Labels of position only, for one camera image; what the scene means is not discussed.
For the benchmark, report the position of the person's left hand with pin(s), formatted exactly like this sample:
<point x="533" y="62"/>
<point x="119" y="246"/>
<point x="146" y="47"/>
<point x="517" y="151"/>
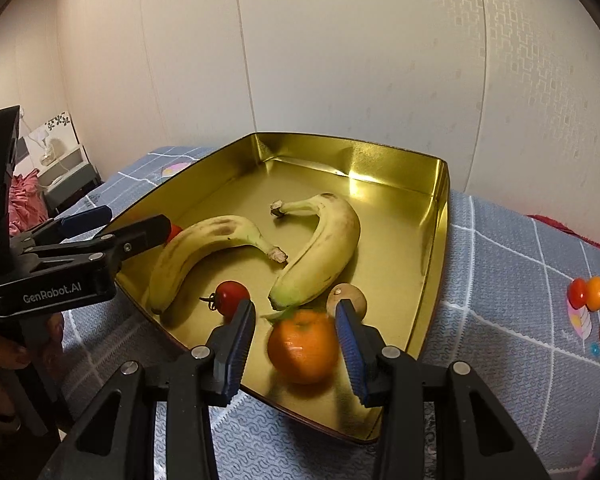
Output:
<point x="0" y="352"/>

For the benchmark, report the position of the dark red blanket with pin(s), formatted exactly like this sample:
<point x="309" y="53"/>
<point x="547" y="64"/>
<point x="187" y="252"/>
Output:
<point x="580" y="235"/>

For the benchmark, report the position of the brown kiwi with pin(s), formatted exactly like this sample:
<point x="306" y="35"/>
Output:
<point x="355" y="297"/>

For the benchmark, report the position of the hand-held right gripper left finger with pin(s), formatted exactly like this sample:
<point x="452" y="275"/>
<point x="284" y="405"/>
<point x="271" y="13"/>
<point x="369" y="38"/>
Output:
<point x="237" y="355"/>

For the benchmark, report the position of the pink cloth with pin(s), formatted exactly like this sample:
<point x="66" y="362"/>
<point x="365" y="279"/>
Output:
<point x="25" y="200"/>

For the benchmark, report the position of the large orange with stem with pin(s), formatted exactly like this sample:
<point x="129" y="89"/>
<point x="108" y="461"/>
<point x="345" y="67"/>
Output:
<point x="302" y="347"/>

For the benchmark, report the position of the white floral board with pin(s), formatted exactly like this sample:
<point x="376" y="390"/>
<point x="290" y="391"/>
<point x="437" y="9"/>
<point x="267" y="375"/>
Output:
<point x="60" y="127"/>

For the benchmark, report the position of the brown spotted banana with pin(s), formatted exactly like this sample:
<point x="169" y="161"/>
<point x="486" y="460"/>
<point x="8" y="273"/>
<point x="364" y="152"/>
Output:
<point x="195" y="250"/>

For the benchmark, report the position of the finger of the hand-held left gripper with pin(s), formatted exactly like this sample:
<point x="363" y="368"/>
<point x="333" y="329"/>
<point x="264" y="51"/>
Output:
<point x="140" y="235"/>
<point x="85" y="221"/>

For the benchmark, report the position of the gold tin box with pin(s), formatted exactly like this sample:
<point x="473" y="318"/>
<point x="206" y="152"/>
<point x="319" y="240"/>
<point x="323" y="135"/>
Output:
<point x="380" y="220"/>

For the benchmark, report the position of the large yellow banana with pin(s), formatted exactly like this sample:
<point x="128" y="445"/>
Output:
<point x="325" y="250"/>

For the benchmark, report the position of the red cherry tomato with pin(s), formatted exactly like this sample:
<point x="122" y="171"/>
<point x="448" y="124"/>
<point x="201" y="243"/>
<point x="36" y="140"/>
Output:
<point x="576" y="293"/>
<point x="175" y="232"/>

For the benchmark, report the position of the cherry tomato with green stem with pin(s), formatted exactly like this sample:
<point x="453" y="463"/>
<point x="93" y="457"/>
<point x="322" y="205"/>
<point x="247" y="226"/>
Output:
<point x="232" y="295"/>

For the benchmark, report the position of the grey checked blanket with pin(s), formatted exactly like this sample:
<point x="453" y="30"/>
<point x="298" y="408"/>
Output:
<point x="505" y="335"/>

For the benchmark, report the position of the grey nightstand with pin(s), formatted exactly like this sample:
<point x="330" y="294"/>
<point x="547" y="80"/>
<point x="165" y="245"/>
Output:
<point x="72" y="180"/>

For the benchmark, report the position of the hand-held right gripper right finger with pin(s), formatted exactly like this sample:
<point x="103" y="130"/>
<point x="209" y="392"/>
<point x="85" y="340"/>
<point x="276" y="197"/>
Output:
<point x="352" y="355"/>

